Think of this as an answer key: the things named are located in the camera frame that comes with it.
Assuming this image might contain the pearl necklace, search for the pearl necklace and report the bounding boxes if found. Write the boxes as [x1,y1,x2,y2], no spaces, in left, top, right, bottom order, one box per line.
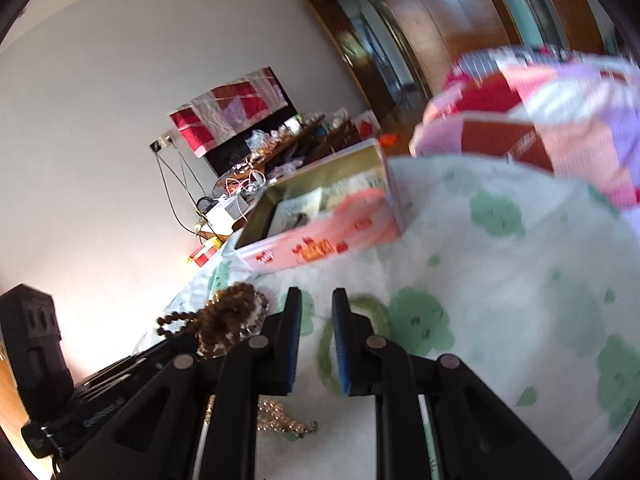
[204,392,319,436]

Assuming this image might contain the dark brown bead bracelet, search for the dark brown bead bracelet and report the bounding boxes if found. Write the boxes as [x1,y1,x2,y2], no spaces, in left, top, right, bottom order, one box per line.
[155,282,271,360]

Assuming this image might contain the red white carton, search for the red white carton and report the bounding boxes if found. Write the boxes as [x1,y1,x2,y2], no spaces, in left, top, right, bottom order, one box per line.
[188,240,221,268]

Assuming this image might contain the white box device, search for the white box device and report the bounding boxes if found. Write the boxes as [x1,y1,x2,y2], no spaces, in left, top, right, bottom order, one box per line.
[206,195,250,235]

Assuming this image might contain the white cloth green clouds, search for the white cloth green clouds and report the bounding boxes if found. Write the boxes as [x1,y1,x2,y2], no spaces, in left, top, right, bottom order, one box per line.
[170,156,639,479]

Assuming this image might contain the pink cookie tin box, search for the pink cookie tin box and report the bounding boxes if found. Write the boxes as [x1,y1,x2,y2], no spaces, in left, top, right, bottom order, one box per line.
[234,139,404,274]

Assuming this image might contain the black television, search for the black television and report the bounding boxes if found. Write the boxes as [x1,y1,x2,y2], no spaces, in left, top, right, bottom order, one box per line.
[204,67,297,177]

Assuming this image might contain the wooden tv cabinet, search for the wooden tv cabinet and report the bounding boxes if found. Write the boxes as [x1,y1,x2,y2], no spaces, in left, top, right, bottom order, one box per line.
[217,116,361,184]

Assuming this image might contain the red plastic bag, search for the red plastic bag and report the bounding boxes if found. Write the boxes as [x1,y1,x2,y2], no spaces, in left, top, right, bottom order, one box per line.
[378,133,400,146]

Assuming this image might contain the patchwork cloth on television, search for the patchwork cloth on television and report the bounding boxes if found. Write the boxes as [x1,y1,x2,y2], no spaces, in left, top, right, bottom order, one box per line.
[169,67,290,158]

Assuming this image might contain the patchwork pink red quilt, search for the patchwork pink red quilt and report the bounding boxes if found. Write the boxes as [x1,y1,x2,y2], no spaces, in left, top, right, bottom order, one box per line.
[409,46,639,209]

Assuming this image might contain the wooden door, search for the wooden door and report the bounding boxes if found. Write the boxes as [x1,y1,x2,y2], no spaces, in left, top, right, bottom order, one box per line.
[308,0,401,126]

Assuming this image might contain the wooden wardrobe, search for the wooden wardrobe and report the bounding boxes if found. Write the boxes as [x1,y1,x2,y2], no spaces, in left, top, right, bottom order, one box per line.
[278,0,606,126]

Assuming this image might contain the wall power socket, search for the wall power socket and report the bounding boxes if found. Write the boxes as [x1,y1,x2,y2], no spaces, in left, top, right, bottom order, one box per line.
[149,134,174,154]

